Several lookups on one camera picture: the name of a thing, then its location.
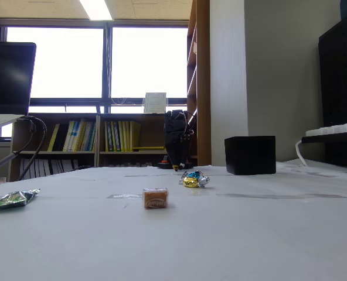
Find leaning yellow book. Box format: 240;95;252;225
47;123;61;152

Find orange wrapped caramel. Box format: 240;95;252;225
142;187;169;210

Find ceiling light panel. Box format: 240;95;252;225
79;0;114;22

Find low wooden bookshelf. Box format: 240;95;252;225
10;112;198;182

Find laptop with dark screen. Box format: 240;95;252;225
0;42;38;133

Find dark window frame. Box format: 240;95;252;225
0;19;189;115

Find dark rail under power strip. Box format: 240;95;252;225
301;131;347;145

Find black laptop cable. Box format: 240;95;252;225
12;118;35;155
16;116;49;182

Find green silver snack packet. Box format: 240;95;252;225
0;189;41;211

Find black box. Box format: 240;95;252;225
224;135;277;176

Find white paper table cover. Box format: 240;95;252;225
0;159;347;281

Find black pegboard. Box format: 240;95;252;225
318;5;347;169

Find framed white paper sign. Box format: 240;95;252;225
142;92;168;114

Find gray metal stand bar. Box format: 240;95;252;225
0;151;19;177

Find tall wooden bookshelf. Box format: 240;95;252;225
186;0;212;166

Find white power strip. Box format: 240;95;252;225
305;122;347;138

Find gold foil wrapped candy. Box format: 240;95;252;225
178;173;211;190

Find white power strip cable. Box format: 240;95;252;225
295;139;309;167

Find blue foil wrapped candy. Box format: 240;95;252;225
185;170;205;180

